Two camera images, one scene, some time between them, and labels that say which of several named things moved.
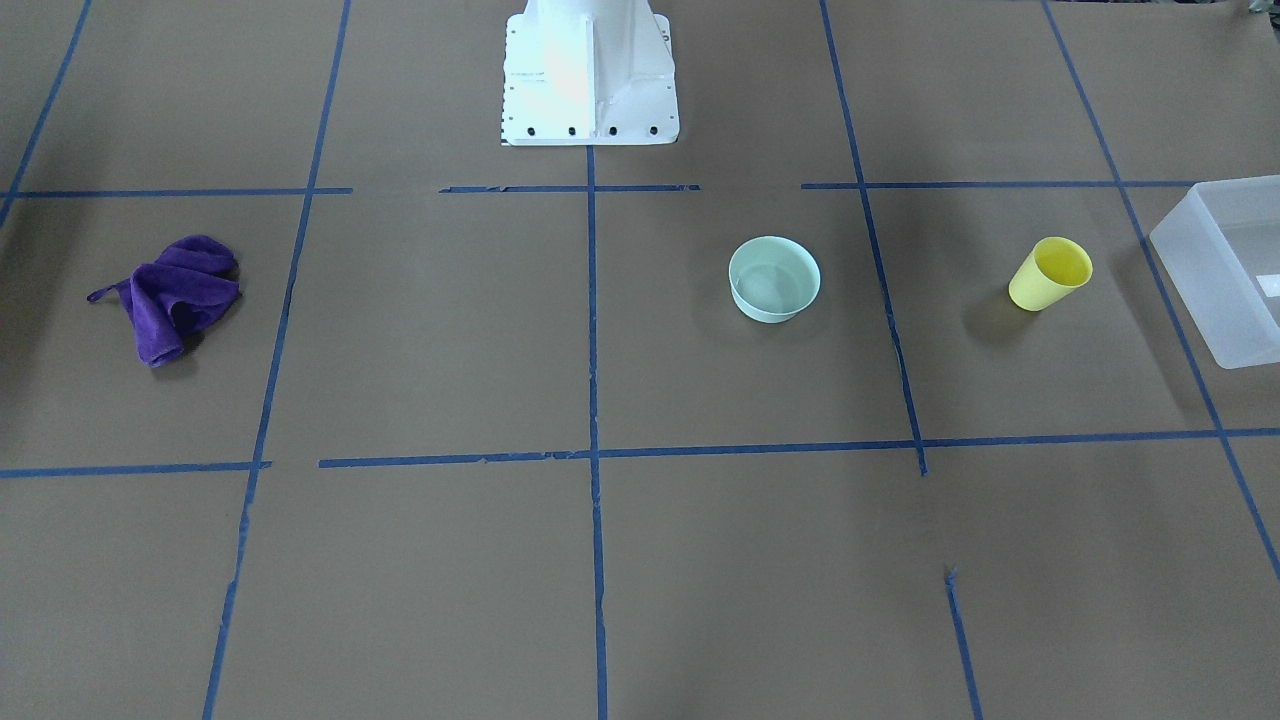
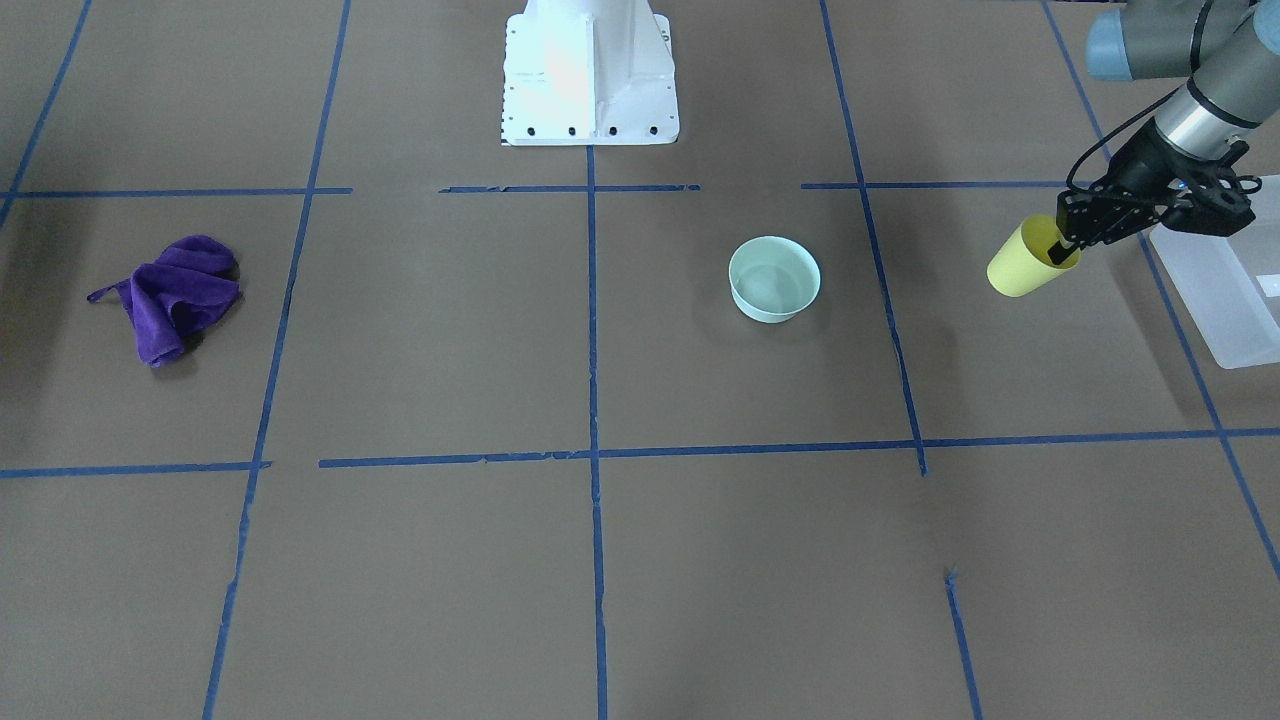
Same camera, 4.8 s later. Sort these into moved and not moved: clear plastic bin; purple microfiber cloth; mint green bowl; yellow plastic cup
Moved: yellow plastic cup
Not moved: purple microfiber cloth; mint green bowl; clear plastic bin
